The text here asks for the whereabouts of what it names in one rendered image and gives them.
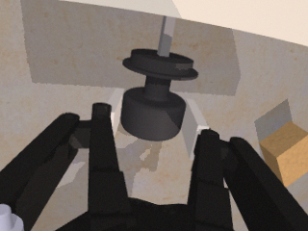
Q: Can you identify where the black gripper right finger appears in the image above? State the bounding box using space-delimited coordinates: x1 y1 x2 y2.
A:
181 98 308 231

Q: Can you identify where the tan cardboard box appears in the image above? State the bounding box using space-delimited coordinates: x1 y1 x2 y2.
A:
259 121 308 188

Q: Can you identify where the black door knob with grey metal spindle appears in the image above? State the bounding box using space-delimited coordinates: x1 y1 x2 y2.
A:
120 15 198 141

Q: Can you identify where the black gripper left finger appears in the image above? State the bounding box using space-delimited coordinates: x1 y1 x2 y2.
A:
0 88 138 231

